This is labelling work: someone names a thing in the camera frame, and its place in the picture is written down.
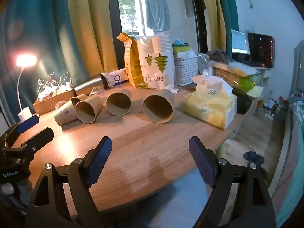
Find yellow-green sponge pack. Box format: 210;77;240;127
172;39;191;54

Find teal curtain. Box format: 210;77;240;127
0;0;105;133
214;0;239;40

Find silver thermos bottle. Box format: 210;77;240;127
74;74;110;92

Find black door frame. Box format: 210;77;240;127
187;0;209;54

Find blue and white box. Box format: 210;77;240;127
104;68;128;87

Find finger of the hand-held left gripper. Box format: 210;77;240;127
0;114;40;145
2;127;55;159

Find brown paper cup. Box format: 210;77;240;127
75;97;104;124
106;89;132;116
70;94;88;106
142;89;175;124

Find grey cloth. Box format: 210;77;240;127
206;48;234;63

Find yellow paper bag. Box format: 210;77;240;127
116;32;141;88

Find computer monitor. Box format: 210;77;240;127
231;29;250;55

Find white bag of paper cups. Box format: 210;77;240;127
136;30;177;91

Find white desk lamp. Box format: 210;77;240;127
15;55;39;124

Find clear glass cup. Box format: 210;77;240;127
89;87;106;99

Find cardboard box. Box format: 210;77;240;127
33;89;77;115

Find dark sock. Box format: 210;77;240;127
243;151;265;165

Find yellow tissue pack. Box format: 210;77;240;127
185;75;238;130

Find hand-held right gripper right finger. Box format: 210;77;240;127
189;136;277;228

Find white plastic basket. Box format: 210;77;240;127
173;52;199;86

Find light blue hanging towel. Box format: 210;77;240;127
145;0;171;32

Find bed with blanket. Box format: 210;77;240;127
268;93;304;222

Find person's left hand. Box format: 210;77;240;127
0;182;15;194

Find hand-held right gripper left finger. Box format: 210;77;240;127
27;136;112;228

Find printed cream cup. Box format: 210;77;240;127
54;100;79;126

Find black computer case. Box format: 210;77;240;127
247;32;275;68

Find pile of wrapped candies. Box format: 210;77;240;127
37;71;74;100

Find clear plastic bag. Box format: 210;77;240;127
197;53;215;77

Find wicker basket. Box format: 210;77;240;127
212;66;241;86

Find yellow-green plastic bags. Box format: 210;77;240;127
234;72;264;98

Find yellow curtain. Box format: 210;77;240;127
66;0;120;77
198;0;226;53

